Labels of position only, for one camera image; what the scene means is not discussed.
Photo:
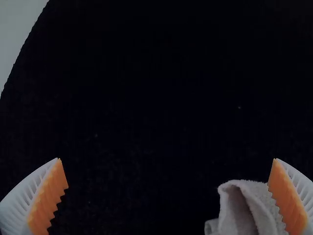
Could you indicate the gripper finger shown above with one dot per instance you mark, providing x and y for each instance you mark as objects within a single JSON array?
[
  {"x": 291, "y": 198},
  {"x": 31, "y": 200}
]

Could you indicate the pale towel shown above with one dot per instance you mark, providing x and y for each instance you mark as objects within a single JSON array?
[{"x": 244, "y": 210}]

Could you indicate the black mat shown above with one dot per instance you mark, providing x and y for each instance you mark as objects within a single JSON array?
[{"x": 146, "y": 98}]

